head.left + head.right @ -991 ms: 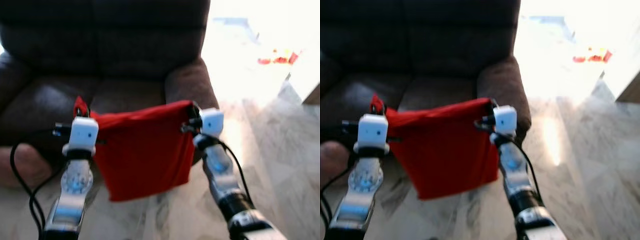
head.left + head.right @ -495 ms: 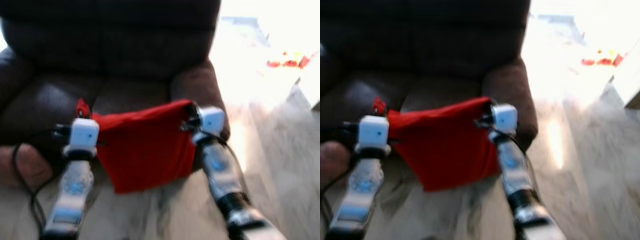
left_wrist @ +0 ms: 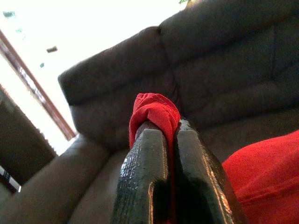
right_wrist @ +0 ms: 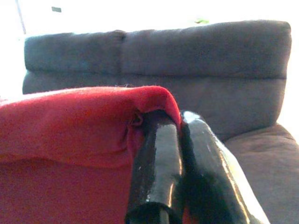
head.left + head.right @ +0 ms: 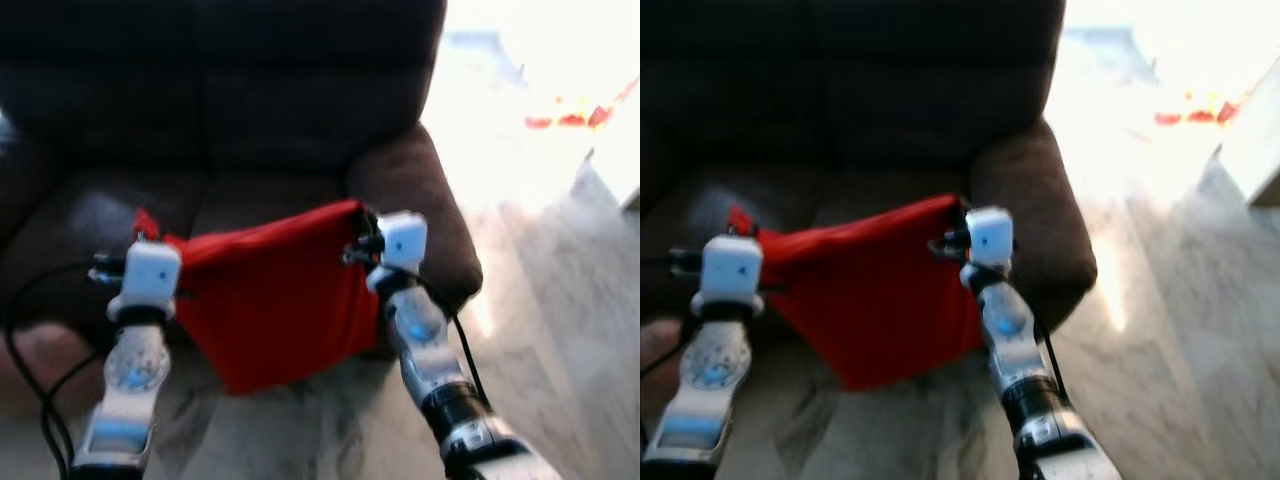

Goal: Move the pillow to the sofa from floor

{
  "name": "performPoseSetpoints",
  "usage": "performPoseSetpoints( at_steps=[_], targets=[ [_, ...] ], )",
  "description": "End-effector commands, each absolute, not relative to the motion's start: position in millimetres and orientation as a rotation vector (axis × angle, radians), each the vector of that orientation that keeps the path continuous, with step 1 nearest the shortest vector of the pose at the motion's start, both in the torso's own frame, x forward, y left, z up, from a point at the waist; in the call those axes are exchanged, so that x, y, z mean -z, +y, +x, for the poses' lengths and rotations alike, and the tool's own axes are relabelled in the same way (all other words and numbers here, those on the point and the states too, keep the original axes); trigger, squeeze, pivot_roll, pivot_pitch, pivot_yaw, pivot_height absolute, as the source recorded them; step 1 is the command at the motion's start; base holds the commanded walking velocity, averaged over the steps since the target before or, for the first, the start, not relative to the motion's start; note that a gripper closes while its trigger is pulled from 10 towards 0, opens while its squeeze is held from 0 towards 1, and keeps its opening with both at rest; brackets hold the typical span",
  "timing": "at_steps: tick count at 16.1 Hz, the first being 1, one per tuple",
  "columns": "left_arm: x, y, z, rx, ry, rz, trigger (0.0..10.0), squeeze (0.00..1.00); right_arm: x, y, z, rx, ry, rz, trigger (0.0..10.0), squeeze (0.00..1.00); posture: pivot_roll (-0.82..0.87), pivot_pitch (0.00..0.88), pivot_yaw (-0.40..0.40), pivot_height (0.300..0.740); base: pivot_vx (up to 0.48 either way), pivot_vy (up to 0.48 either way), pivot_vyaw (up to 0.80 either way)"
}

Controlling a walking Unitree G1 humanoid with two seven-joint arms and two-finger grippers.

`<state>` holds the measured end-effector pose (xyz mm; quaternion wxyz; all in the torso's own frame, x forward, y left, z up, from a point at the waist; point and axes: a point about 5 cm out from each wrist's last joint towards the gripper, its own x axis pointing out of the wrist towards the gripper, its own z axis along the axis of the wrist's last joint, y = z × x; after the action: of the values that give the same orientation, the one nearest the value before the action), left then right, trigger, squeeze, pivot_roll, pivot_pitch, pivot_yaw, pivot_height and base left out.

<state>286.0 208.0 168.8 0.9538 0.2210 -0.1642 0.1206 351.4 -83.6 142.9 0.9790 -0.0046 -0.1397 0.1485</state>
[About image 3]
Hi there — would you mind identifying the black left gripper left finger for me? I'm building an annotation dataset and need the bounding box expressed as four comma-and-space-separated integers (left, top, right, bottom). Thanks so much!
111, 121, 170, 224

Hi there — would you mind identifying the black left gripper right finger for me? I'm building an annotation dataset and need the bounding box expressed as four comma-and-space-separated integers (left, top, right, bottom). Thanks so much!
175, 119, 249, 224

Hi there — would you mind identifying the red pillow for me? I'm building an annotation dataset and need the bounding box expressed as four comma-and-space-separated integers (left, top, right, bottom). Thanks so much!
128, 92, 299, 224

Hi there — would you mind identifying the brown upholstered armchair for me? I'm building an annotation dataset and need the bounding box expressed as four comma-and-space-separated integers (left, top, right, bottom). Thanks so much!
0, 0, 299, 224

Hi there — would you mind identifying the dark brown wooden door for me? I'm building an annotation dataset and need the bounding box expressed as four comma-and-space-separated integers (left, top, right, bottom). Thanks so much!
0, 86, 58, 189

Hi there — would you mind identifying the reddish wooden door frame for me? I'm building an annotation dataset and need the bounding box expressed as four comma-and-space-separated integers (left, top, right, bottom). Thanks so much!
0, 29, 77, 141

